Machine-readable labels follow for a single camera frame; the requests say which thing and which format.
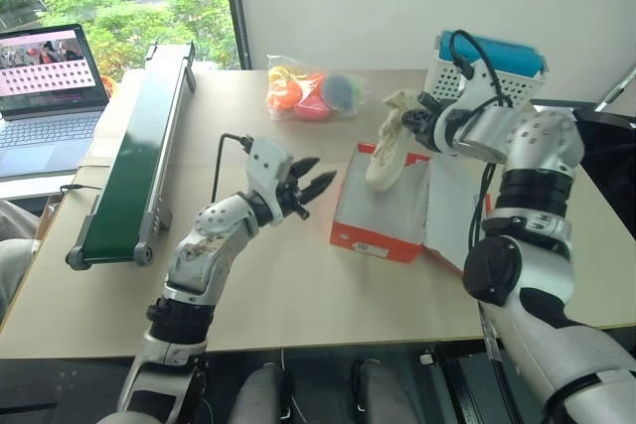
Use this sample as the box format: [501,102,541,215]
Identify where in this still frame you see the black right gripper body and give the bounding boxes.
[415,101,442,151]

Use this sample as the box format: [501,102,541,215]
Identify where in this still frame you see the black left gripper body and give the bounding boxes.
[275,166,312,221]

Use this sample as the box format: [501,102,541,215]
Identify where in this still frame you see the cream white shoe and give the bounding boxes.
[366,88,424,194]

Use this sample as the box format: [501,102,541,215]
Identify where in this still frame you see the orange shoebox with white lid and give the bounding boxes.
[329,142,494,279]

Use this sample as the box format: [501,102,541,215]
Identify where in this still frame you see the clear bag of colourful toys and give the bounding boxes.
[265,54,368,123]

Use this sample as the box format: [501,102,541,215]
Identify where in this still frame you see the white perforated plastic basket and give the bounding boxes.
[424,31,551,108]

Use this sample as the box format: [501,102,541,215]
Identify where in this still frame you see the blue box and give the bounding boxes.
[436,30,548,80]

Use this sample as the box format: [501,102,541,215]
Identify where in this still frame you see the green conveyor belt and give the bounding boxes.
[65,40,198,271]

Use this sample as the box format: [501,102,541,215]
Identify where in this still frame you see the silver metal bar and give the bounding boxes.
[593,66,636,113]

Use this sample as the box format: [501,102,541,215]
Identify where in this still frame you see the dark grey rounded shape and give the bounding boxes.
[232,361,285,424]
[358,358,414,424]

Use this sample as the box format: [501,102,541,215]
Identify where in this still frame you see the grey laptop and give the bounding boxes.
[0,24,110,182]

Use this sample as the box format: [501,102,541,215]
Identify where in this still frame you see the person's leg in grey trousers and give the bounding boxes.
[0,199,42,326]

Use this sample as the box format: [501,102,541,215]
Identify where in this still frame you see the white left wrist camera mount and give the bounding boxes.
[246,137,294,219]

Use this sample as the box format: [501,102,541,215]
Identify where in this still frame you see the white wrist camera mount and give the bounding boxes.
[431,59,504,157]
[246,137,294,219]

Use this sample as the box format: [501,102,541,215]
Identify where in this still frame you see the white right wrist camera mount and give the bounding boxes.
[431,59,504,157]

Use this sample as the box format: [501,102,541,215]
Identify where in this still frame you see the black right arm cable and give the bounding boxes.
[449,29,516,252]

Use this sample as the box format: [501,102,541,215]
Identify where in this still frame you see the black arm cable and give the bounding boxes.
[211,133,252,205]
[449,29,516,252]

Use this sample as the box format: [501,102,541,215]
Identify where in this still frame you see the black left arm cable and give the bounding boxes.
[211,133,252,205]

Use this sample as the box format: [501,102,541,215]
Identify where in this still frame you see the dark window frame post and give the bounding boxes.
[220,0,252,71]

